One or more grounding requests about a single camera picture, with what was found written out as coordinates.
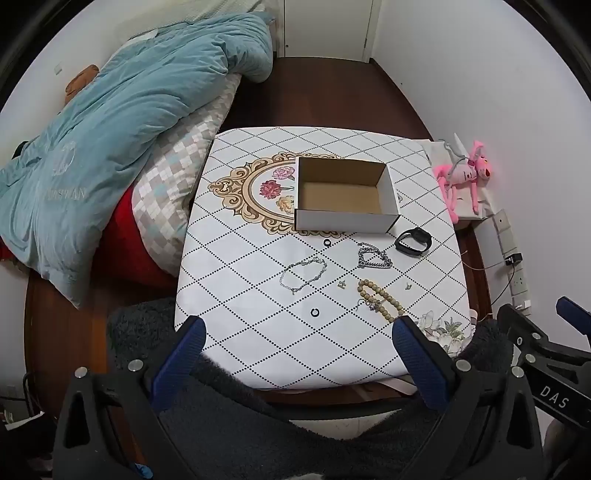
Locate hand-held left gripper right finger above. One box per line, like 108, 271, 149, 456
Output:
392, 315, 542, 480

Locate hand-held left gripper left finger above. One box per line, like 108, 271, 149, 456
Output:
53, 315, 208, 480

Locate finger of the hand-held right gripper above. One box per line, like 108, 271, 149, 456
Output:
555, 296, 591, 330
496, 304, 591, 366

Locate wooden bead bracelet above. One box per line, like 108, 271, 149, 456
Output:
356, 280, 407, 321

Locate thick silver chain bracelet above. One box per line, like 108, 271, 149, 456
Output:
358, 244, 393, 271

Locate black smart band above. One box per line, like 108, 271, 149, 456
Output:
394, 227, 433, 257

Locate thin silver charm bracelet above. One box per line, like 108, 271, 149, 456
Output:
279, 257, 328, 294

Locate cardboard box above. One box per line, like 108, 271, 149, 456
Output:
294, 157, 401, 233

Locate diamond patterned tablecloth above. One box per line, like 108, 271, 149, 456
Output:
175, 127, 476, 391

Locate white power strip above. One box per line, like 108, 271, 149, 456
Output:
492, 209, 532, 311

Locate red cloth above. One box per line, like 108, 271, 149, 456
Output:
0, 189, 180, 291

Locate dark fuzzy pants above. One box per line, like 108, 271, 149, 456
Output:
108, 298, 514, 480

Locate pink plush toy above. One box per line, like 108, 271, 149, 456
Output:
433, 141, 494, 224

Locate white paper bag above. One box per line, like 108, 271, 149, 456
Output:
422, 133, 498, 230

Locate light blue duvet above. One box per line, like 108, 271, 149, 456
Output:
0, 11, 275, 309

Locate brown plush toy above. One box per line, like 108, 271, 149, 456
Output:
65, 65, 100, 105

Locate white door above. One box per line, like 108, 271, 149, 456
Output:
283, 0, 376, 59

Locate cream pillow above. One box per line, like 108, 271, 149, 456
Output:
178, 0, 266, 24

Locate black cable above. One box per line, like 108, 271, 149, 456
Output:
488, 265, 515, 320

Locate thin tan cable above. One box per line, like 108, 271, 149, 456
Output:
461, 250, 506, 274

